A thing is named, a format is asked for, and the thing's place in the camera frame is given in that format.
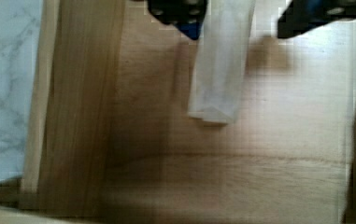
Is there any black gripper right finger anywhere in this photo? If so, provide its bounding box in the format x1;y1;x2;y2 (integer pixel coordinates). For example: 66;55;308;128
277;0;356;39

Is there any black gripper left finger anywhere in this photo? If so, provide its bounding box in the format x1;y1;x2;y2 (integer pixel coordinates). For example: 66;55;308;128
147;0;208;40

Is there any open wooden drawer box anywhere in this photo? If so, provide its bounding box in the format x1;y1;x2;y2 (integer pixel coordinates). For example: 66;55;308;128
0;0;356;224

